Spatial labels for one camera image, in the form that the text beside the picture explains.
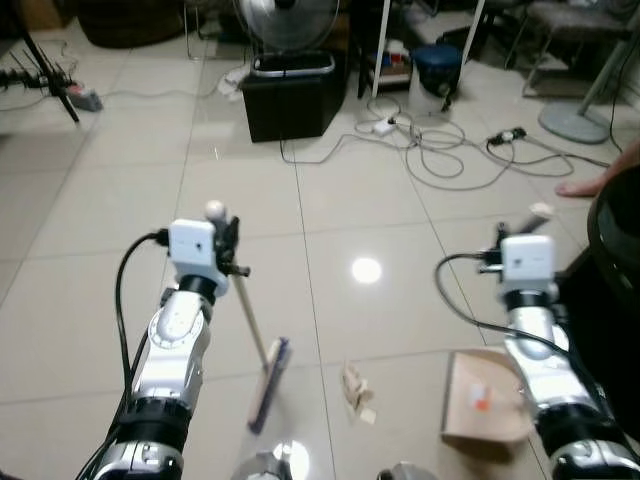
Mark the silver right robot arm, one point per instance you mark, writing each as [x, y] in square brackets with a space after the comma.
[545, 375]

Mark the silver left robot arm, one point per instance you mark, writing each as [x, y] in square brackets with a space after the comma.
[170, 345]

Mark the person's bare foot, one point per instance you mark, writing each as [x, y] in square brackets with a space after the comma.
[580, 186]

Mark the black power adapter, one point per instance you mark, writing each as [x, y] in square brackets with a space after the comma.
[507, 137]

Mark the glossy black round furniture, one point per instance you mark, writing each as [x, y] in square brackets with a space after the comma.
[615, 300]

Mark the grey standing fan base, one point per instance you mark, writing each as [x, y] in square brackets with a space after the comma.
[575, 122]

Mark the black square bin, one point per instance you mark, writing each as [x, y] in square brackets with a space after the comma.
[295, 100]

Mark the white power adapter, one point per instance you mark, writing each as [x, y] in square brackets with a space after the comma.
[385, 127]

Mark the white crumpled cloth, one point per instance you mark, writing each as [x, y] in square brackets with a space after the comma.
[234, 80]

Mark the crumpled beige paper scrap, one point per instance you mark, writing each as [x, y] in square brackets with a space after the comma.
[356, 390]

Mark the grey power strip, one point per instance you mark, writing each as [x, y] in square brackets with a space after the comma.
[82, 98]

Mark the silver left robot leg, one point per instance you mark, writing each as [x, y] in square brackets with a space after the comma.
[262, 467]

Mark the silver electric fan head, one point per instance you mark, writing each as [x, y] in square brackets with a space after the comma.
[285, 22]

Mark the white table leg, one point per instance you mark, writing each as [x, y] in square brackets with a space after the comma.
[381, 45]

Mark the grey metal-framed chair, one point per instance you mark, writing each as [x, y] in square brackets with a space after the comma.
[565, 20]

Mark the black tripod stand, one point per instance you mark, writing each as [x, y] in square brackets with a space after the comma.
[45, 70]

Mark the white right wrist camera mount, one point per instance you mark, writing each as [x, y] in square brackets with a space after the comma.
[529, 262]

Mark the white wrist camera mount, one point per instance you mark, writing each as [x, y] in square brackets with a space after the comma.
[192, 247]
[529, 262]

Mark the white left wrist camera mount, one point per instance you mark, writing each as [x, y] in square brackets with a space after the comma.
[192, 247]

